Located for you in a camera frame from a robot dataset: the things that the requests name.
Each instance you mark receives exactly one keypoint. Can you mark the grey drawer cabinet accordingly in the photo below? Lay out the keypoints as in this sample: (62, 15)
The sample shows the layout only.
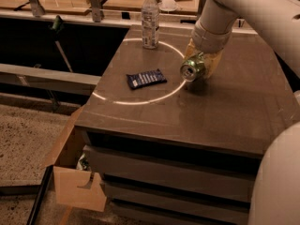
(185, 153)

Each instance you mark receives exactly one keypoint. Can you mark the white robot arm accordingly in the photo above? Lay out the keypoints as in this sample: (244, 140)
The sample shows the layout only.
(276, 194)

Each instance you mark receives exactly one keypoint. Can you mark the blue snack bar wrapper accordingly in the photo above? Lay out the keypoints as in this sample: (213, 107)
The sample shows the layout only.
(146, 78)

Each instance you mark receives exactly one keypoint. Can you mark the open cardboard box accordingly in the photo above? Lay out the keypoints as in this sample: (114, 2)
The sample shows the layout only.
(73, 187)

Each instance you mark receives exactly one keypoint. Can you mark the white bowl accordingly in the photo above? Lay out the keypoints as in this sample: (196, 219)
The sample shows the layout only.
(167, 5)

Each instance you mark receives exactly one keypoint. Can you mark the green soda can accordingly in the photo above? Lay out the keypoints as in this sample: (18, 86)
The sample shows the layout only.
(193, 68)

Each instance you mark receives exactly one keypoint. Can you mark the metal bracket post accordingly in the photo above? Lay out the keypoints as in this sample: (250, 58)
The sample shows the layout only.
(96, 8)
(200, 7)
(37, 8)

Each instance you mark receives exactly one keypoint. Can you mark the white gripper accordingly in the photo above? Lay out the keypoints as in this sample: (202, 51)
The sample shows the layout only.
(208, 41)

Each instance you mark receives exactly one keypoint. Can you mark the clear plastic water bottle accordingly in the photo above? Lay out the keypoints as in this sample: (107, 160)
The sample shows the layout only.
(150, 24)

